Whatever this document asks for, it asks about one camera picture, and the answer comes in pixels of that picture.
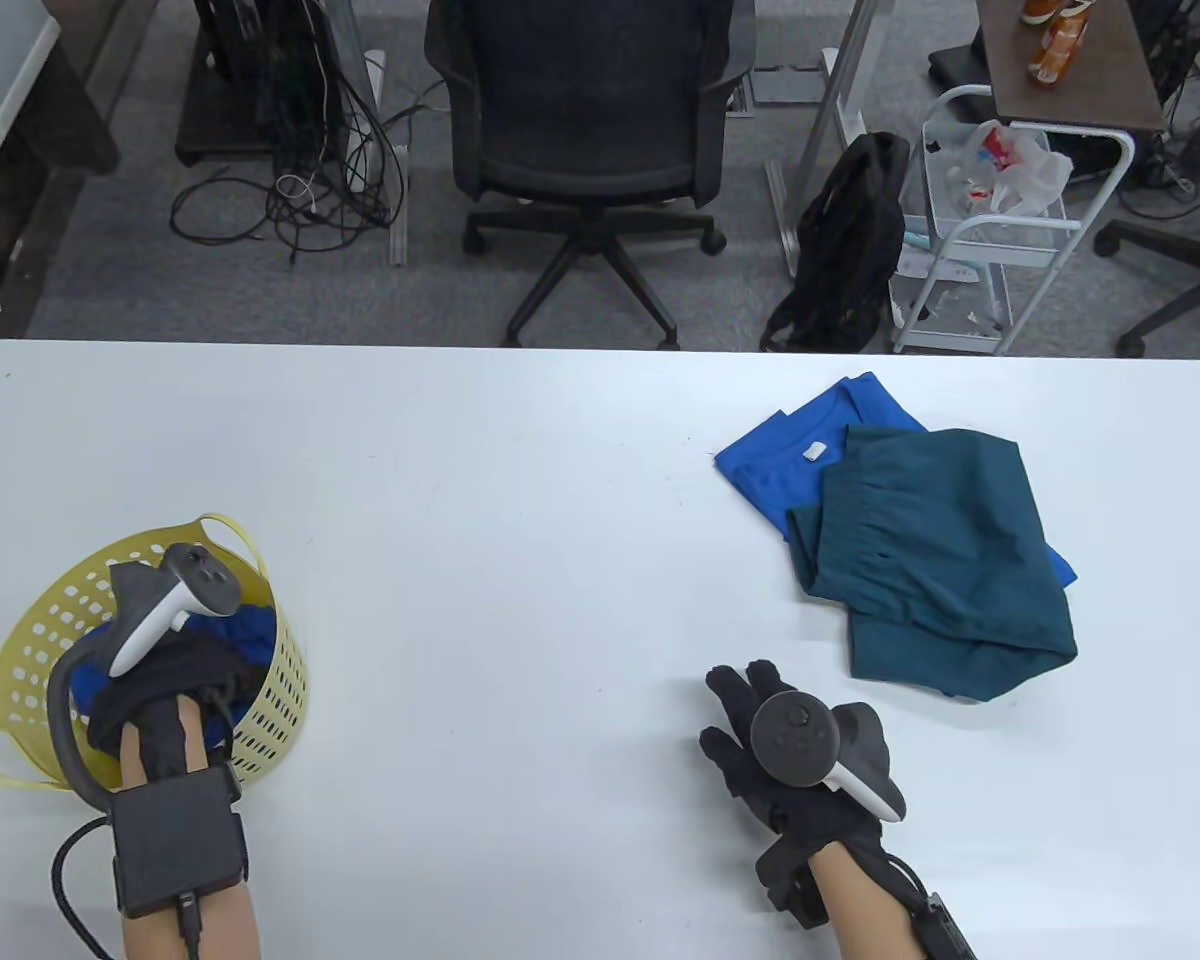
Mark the person's left hand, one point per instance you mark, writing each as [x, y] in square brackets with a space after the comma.
[180, 670]

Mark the person's right hand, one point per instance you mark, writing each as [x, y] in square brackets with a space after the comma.
[810, 815]

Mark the blue towel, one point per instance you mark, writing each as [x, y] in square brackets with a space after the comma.
[255, 630]

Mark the yellow perforated laundry basket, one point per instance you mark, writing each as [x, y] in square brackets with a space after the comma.
[260, 740]

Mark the teal shorts clothes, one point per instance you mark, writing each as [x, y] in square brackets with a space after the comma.
[940, 560]

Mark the blue t-shirt clothes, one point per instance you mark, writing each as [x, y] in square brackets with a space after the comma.
[770, 470]

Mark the person's right forearm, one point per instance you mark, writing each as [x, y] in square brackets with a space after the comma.
[865, 910]

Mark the person's left forearm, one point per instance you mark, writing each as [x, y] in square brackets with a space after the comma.
[230, 925]

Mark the grey white handheld controller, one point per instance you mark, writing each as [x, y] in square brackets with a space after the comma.
[175, 595]
[795, 740]

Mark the white desk leg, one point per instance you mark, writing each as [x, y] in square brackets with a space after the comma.
[397, 200]

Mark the dark wooden desk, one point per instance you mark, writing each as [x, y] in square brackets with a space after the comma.
[50, 130]

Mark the black backpack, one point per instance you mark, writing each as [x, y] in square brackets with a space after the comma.
[850, 250]

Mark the black computer cabinet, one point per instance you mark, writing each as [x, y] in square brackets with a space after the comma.
[250, 90]

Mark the white metal utility cart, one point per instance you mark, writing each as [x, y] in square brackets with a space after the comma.
[1010, 250]

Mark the black mesh office chair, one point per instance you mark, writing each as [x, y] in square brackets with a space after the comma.
[590, 150]

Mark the black swivel chair base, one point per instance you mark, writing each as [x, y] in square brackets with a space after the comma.
[1175, 260]

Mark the white plastic bag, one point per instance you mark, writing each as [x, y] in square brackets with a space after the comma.
[1020, 170]

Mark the silver metal desk leg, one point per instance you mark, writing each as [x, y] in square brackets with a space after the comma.
[830, 110]

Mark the grey desk foot plate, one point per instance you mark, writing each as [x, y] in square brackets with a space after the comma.
[785, 85]

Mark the brown side table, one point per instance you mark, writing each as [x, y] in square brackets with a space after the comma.
[1100, 70]

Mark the orange bottle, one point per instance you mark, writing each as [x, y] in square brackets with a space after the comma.
[1058, 45]
[1040, 10]

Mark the black glove bracket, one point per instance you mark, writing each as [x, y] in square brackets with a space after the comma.
[790, 880]

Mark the black box wrist camera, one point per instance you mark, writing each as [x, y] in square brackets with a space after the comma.
[175, 840]

